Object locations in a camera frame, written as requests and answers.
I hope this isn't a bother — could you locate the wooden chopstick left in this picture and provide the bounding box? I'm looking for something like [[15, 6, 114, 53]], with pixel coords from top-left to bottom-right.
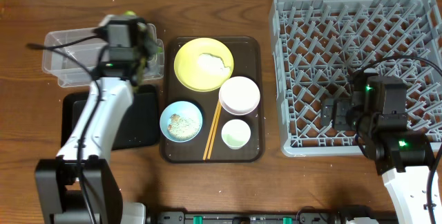
[[202, 100, 220, 161]]

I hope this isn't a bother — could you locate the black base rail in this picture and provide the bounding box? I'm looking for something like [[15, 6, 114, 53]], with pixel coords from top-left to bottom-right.
[[145, 205, 399, 224]]

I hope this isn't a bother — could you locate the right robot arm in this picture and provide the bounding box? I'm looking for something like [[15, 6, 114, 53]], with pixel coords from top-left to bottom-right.
[[320, 73, 441, 223]]

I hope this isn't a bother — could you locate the clear plastic bin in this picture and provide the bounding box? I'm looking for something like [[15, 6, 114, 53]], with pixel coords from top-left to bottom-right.
[[41, 24, 164, 88]]

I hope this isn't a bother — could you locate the pink white bowl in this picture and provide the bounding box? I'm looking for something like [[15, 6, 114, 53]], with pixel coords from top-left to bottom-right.
[[218, 76, 260, 115]]

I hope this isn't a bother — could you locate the grey dishwasher rack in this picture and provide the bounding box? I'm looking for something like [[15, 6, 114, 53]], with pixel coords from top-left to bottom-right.
[[269, 0, 441, 157]]

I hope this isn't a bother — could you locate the black waste tray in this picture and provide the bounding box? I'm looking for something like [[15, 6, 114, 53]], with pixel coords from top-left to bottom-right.
[[61, 84, 160, 151]]

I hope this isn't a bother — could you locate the green orange snack wrapper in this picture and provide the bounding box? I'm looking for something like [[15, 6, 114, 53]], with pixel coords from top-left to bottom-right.
[[124, 10, 164, 86]]

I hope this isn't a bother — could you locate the dark brown serving tray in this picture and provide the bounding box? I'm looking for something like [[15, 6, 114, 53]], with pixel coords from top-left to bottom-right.
[[160, 37, 265, 163]]

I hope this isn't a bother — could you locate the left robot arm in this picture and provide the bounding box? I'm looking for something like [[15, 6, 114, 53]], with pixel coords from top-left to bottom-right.
[[27, 13, 159, 223]]

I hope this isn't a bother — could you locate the yellow plate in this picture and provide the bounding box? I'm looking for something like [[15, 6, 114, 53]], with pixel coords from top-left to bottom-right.
[[173, 37, 235, 92]]

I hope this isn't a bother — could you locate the white napkin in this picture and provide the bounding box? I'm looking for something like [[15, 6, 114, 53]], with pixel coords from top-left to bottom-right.
[[198, 53, 231, 77]]

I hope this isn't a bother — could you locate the rice food waste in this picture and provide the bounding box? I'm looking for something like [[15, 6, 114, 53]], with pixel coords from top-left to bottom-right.
[[168, 114, 200, 141]]

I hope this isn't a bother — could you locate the wooden chopstick right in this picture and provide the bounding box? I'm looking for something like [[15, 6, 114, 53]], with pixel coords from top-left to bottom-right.
[[206, 102, 222, 160]]

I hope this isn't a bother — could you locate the small white green cup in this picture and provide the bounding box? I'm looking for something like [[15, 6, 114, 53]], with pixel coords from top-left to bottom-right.
[[221, 119, 251, 149]]

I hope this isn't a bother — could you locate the wooden chopstick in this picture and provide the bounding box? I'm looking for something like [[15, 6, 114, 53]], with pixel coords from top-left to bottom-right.
[[206, 102, 222, 160], [202, 100, 220, 161]]

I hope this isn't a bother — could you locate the light blue bowl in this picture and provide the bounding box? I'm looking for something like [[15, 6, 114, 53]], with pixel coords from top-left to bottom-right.
[[160, 101, 203, 142]]

